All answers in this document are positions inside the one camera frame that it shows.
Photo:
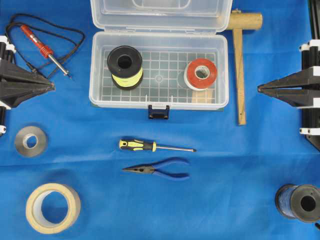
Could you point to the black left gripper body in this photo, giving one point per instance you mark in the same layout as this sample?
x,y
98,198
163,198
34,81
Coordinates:
x,y
7,52

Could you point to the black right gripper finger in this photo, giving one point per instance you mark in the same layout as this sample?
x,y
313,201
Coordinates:
x,y
306,77
299,98

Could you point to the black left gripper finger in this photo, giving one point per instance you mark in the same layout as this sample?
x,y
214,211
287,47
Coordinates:
x,y
13,73
11,97

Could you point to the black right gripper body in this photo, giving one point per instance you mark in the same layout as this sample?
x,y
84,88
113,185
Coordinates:
x,y
310,62

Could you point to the clear plastic tool box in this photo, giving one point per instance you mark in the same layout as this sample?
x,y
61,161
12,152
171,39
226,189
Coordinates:
x,y
169,34

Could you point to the red soldering iron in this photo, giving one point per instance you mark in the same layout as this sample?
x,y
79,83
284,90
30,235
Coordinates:
x,y
45,50

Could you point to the grey tape roll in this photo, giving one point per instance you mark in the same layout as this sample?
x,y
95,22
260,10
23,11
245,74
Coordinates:
x,y
31,141

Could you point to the wooden mallet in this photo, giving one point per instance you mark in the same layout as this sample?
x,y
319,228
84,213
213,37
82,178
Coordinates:
x,y
238,22

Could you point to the blue table cloth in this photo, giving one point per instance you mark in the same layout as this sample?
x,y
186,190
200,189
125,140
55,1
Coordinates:
x,y
223,191

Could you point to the red tape roll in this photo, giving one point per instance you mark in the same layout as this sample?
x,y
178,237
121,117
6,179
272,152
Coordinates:
x,y
198,75

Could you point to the beige masking tape roll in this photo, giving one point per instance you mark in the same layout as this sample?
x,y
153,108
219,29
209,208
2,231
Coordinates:
x,y
52,208

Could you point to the yellow black screwdriver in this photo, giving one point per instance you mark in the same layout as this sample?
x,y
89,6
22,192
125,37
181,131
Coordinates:
x,y
139,145

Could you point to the black aluminium frame rail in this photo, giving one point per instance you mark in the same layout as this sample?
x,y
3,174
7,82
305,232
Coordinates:
x,y
314,16

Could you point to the blue wire spool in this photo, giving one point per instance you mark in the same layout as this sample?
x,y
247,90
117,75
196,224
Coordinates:
x,y
300,202

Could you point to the yellow wire spool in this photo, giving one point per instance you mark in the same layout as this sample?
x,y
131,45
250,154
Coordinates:
x,y
125,65

